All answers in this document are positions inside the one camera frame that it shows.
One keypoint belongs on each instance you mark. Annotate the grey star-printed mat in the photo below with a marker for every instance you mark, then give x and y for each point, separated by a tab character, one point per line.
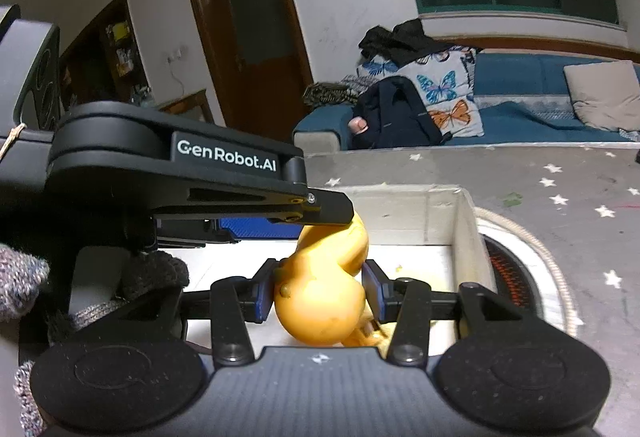
575	177

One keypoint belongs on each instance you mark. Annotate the wooden shelf cabinet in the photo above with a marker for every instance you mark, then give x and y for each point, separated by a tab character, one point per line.
110	57

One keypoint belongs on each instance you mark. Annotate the white box container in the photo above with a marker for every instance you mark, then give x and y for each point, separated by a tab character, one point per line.
440	227

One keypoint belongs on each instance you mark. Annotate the leopard print cloth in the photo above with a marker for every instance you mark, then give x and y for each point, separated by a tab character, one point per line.
325	92

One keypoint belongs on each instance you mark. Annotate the black backpack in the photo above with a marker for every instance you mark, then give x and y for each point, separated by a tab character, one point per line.
395	117

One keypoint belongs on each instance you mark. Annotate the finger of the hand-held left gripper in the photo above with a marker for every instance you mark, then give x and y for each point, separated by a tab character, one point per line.
330	209

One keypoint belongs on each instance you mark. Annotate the person's left hand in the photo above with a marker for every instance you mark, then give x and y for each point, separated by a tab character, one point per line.
152	273

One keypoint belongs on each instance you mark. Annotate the white wall socket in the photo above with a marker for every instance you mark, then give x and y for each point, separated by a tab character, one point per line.
176	54

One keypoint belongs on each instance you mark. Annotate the round electric heater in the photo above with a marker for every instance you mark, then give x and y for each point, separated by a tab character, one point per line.
515	273

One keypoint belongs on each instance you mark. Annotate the beige cushion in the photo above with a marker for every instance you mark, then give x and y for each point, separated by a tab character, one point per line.
607	94

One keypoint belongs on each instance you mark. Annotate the yellow toy duck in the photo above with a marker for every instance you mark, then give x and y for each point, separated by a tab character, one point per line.
320	302

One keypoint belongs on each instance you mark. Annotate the blue sofa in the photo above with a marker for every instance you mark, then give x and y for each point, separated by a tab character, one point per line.
520	82

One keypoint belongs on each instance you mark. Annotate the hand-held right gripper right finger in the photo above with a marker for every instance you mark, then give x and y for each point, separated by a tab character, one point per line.
373	292

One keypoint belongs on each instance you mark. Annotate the small pink object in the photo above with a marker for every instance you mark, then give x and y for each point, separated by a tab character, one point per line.
358	123

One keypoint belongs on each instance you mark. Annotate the black clothing pile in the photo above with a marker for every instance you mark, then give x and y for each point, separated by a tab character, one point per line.
400	39

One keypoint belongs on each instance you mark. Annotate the brown wooden door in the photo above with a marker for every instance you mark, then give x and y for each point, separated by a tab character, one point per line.
250	27

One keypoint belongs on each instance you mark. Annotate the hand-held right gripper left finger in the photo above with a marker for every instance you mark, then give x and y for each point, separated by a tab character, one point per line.
263	292

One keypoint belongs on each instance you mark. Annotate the butterfly print pillow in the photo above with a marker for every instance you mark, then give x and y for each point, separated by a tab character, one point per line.
445	92

